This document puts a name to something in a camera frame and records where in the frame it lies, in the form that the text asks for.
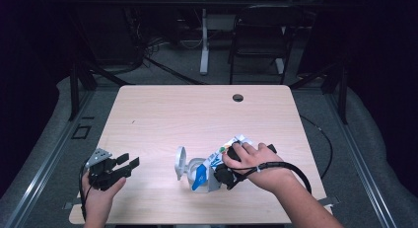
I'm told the black metal stand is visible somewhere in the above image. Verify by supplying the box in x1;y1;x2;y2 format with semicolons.
67;60;136;122
289;60;349;125

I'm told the short white desk foot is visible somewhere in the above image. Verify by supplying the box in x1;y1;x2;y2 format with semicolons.
275;57;286;75

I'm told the thin black floor cable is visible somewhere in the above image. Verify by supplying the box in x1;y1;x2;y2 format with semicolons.
299;114;335;182

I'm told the hand-held gripper black cable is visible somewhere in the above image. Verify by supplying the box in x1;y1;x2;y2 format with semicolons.
79;160;93;222
226;160;314;194

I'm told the clear pitcher with white lid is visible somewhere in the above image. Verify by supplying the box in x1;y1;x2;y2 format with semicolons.
174;145;215;193

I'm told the left hand-held gripper black cable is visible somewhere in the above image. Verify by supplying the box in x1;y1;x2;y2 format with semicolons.
79;160;93;222

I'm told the aluminium floor rail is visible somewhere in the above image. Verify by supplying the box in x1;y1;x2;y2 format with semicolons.
2;89;97;228
324;93;399;228

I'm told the person's right hand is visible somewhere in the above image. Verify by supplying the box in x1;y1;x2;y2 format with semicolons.
222;141;298;194

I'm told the thick black floor cable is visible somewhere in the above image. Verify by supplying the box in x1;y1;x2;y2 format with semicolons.
142;54;207;86

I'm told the bundle of dark cables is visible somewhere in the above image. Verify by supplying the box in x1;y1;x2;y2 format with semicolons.
141;35;174;59

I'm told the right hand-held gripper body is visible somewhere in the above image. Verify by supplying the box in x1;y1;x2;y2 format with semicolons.
207;143;278;193

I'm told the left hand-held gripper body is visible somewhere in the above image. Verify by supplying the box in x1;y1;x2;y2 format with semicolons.
85;147;128;192

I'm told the black chair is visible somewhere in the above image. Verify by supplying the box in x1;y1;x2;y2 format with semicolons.
228;4;304;85

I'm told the white and blue pouch bag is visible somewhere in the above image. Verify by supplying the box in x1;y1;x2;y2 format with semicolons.
191;133;254;192

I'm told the grey box under desk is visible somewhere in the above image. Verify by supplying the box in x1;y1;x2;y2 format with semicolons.
206;14;238;33

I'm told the right hand-held gripper black cable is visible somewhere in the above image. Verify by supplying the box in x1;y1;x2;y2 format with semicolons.
226;160;314;194

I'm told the white desk leg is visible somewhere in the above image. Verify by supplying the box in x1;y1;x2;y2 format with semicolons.
199;8;211;76

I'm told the person's left hand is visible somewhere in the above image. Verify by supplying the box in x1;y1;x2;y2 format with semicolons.
80;171;127;220

